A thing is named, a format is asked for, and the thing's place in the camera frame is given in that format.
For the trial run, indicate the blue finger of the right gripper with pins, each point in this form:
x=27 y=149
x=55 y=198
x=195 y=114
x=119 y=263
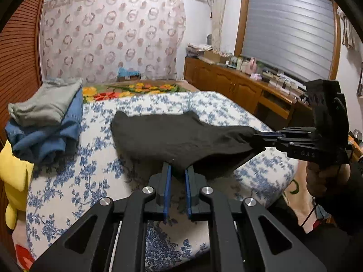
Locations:
x=269 y=134
x=262 y=144

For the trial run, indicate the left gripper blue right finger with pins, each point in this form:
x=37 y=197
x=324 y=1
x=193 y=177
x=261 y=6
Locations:
x=193 y=183

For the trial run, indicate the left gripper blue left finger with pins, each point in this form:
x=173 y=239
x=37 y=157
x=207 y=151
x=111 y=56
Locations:
x=164 y=189

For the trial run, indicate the black shorts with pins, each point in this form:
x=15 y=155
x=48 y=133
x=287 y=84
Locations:
x=183 y=140

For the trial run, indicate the person right hand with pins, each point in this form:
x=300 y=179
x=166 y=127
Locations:
x=319 y=180

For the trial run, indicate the long wooden cabinet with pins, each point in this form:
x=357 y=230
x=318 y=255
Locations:
x=258 y=98

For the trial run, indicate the pink bottle on cabinet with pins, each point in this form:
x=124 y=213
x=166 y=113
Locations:
x=251 y=67

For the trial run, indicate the cardboard box on cabinet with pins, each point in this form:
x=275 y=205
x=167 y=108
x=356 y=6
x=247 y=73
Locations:
x=217 y=56

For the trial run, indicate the blue floral bed sheet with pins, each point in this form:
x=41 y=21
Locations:
x=59 y=194

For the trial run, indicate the grey window blind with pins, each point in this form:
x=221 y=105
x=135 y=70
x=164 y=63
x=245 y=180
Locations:
x=295 y=36

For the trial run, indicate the stack of papers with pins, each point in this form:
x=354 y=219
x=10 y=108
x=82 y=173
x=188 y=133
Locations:
x=196 y=50

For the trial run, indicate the colourful floral blanket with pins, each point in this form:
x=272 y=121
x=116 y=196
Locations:
x=134 y=88

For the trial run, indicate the folded blue jeans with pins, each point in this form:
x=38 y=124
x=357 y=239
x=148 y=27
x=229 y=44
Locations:
x=44 y=145

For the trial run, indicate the folded grey pants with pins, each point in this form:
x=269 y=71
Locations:
x=48 y=106

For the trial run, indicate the yellow plush toy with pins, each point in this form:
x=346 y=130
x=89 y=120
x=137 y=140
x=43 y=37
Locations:
x=16 y=175

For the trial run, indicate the beige side curtain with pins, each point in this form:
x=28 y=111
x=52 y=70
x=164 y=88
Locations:
x=218 y=10

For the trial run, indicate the pink circle pattern curtain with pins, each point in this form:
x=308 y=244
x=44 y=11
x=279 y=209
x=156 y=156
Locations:
x=95 y=40

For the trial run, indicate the brown louvered wardrobe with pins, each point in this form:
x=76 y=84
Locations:
x=20 y=54

